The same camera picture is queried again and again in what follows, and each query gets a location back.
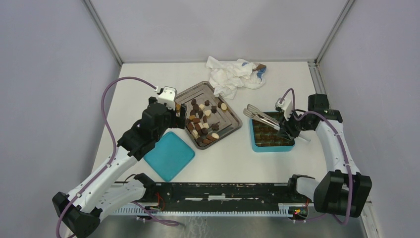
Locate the teal box lid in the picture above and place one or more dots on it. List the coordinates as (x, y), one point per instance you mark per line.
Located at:
(170, 156)

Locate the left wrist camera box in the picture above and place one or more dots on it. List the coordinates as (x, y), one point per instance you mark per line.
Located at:
(166, 96)

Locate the steel tray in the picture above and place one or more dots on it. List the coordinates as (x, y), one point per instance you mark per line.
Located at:
(199, 127)

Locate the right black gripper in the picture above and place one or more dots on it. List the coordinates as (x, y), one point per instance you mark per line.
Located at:
(286, 127)

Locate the steel tongs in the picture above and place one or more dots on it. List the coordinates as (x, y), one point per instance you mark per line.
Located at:
(253, 112)

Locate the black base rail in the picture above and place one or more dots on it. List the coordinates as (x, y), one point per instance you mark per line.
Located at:
(219, 197)

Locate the white crumpled cloth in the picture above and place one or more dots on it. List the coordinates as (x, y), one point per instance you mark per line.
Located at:
(226, 77)

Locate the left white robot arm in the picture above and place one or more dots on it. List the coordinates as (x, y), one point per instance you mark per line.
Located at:
(87, 205)

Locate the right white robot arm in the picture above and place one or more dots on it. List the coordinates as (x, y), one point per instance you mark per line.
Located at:
(344, 190)

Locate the teal chocolate box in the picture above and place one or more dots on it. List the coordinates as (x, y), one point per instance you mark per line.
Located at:
(264, 138)

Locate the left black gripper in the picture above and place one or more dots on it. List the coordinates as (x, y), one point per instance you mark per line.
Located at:
(178, 121)

